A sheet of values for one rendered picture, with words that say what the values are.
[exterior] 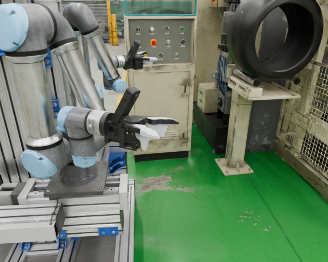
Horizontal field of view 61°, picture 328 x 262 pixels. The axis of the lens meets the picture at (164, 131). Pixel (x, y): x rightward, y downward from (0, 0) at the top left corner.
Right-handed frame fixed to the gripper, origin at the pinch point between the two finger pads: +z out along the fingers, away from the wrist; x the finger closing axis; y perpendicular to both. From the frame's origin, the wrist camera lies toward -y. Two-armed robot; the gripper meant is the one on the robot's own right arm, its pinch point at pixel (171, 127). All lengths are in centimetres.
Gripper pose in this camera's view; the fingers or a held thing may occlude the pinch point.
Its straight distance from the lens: 73.9
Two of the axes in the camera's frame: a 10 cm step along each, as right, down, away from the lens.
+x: -3.6, 2.7, -8.9
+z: 9.3, 1.5, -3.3
